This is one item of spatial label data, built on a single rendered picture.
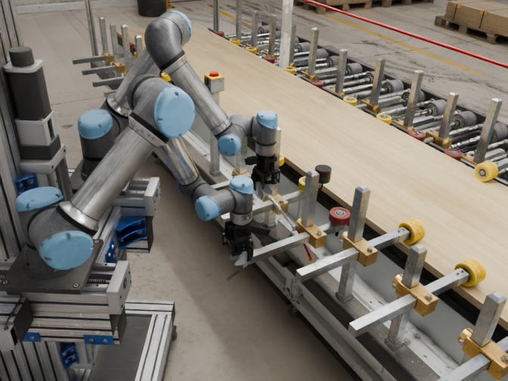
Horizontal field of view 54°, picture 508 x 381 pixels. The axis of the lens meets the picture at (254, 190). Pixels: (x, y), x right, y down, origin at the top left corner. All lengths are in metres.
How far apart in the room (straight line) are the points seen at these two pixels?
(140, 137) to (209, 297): 1.71
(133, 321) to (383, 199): 1.27
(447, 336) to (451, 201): 0.57
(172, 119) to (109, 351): 1.38
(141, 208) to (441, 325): 1.14
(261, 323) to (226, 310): 0.21
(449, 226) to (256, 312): 1.21
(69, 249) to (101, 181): 0.18
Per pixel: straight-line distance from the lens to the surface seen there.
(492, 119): 2.58
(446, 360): 1.90
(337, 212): 1.95
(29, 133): 1.59
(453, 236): 1.96
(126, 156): 1.26
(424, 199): 2.14
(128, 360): 2.33
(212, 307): 2.79
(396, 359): 1.74
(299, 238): 1.86
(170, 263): 3.08
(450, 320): 1.84
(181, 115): 1.26
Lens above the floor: 1.99
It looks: 32 degrees down
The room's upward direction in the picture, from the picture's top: 2 degrees clockwise
